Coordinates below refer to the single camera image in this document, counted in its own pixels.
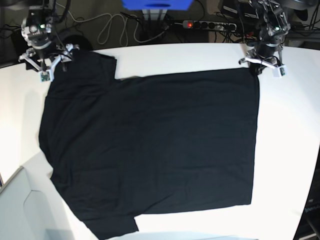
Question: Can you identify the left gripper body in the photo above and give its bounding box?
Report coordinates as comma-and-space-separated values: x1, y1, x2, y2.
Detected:
238, 44, 284, 75

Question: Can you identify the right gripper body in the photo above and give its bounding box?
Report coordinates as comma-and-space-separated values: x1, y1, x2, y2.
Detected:
18, 43, 80, 72

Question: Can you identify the black T-shirt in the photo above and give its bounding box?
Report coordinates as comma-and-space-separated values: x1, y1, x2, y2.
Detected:
39, 50, 260, 240

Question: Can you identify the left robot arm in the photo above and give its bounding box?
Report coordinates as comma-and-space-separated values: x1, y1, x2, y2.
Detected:
238, 0, 291, 78

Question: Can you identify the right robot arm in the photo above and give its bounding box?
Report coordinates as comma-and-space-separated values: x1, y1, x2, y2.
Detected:
18, 0, 74, 73

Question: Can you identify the black power strip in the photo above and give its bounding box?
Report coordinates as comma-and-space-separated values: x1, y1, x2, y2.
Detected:
174, 20, 237, 33

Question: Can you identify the blue box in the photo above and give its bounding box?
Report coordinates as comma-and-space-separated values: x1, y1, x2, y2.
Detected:
122, 0, 193, 11

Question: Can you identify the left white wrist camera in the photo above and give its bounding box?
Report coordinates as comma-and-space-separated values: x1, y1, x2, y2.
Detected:
272, 65, 288, 78

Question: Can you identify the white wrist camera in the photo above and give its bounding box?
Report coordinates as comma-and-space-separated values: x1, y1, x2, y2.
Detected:
38, 69, 55, 82
272, 65, 288, 78

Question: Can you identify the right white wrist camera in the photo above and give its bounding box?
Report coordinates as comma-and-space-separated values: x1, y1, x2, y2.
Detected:
38, 69, 55, 82

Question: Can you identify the grey looped cable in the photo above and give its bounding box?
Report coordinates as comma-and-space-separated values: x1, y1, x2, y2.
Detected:
56, 0, 176, 46

